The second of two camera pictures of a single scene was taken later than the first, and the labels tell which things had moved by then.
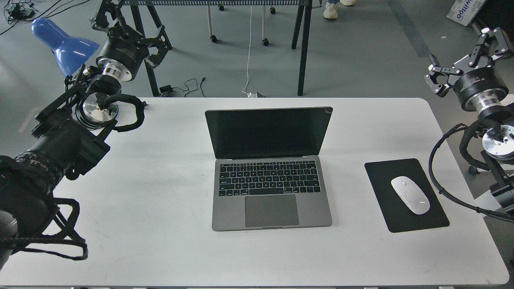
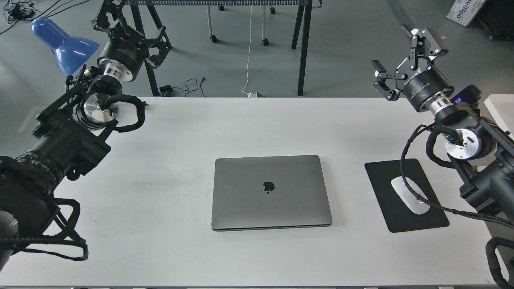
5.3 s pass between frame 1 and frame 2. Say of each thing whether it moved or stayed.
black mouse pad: stayed
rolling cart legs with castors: stayed
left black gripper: stayed
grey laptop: moved
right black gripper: moved
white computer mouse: stayed
